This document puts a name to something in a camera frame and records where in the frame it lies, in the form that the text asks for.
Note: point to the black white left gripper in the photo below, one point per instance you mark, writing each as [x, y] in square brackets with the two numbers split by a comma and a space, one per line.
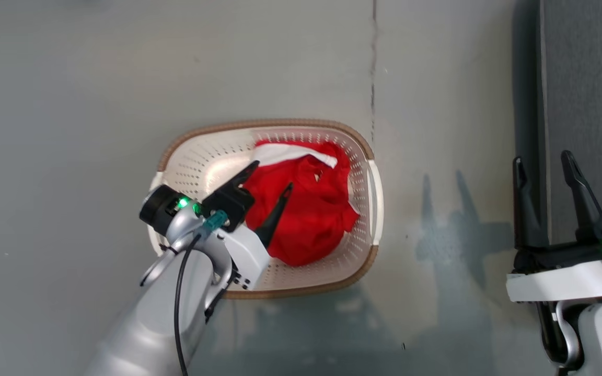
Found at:
[246, 256]

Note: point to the grey sofa edge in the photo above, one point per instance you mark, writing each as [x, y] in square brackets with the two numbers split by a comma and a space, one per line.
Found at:
[591, 104]

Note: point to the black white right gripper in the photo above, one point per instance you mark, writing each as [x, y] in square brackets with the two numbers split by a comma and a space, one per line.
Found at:
[567, 277]

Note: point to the white cloth piece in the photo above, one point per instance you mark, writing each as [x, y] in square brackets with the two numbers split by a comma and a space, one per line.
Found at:
[290, 153]

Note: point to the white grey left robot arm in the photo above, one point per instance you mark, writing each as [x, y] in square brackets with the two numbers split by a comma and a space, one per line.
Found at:
[154, 324]

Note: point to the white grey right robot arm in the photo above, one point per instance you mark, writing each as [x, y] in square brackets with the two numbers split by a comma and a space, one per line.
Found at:
[599, 339]

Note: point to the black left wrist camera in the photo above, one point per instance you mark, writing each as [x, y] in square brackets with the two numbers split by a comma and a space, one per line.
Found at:
[157, 209]

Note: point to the red garment with white trim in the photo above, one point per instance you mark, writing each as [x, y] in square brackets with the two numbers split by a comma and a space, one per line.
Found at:
[311, 214]

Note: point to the white perforated laundry basket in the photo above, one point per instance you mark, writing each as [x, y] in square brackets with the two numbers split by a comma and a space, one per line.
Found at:
[201, 162]

